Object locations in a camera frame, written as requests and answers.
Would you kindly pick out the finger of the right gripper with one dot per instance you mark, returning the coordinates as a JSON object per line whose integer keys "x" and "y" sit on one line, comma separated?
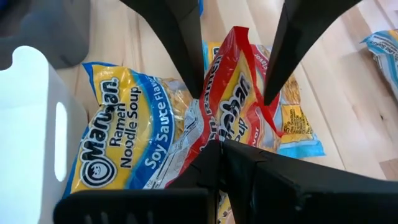
{"x": 298, "y": 31}
{"x": 180, "y": 31}

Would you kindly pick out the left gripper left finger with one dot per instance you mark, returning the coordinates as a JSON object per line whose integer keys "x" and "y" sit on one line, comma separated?
{"x": 140, "y": 208}

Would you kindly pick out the light blue beef ramen pack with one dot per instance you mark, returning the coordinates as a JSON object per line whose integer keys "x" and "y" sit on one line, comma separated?
{"x": 384, "y": 59}
{"x": 295, "y": 124}

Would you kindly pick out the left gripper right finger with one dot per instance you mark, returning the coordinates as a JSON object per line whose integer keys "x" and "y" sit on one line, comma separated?
{"x": 311, "y": 199}

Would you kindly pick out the red beef ramen pack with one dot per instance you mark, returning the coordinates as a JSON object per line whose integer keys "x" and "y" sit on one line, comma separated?
{"x": 230, "y": 93}

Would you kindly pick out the white plastic bin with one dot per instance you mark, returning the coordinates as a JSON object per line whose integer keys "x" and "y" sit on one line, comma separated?
{"x": 25, "y": 140}

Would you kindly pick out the blue soy sauce ramen pack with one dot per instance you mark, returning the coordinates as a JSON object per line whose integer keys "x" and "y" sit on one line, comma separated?
{"x": 124, "y": 124}

